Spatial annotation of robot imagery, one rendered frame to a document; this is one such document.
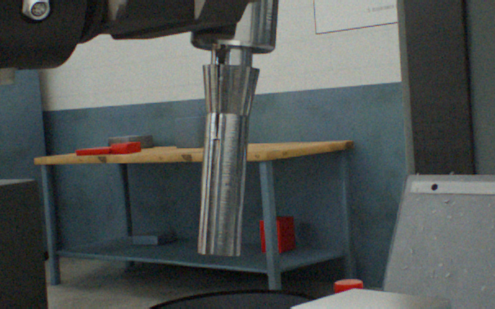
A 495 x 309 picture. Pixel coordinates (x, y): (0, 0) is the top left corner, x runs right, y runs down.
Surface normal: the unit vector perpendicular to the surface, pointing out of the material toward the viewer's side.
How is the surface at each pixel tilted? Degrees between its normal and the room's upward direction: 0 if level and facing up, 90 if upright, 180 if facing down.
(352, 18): 90
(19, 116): 90
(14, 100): 90
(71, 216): 90
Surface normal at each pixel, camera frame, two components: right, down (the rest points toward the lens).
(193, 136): -0.73, 0.09
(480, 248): -0.67, -0.35
